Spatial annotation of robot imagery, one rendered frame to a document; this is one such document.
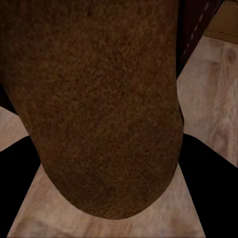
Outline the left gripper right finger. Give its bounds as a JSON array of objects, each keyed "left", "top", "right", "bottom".
[{"left": 178, "top": 134, "right": 238, "bottom": 238}]

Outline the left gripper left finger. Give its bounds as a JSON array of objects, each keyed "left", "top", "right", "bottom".
[{"left": 0, "top": 136, "right": 41, "bottom": 238}]

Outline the sandal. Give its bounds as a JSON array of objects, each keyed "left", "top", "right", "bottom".
[{"left": 0, "top": 0, "right": 224, "bottom": 220}]

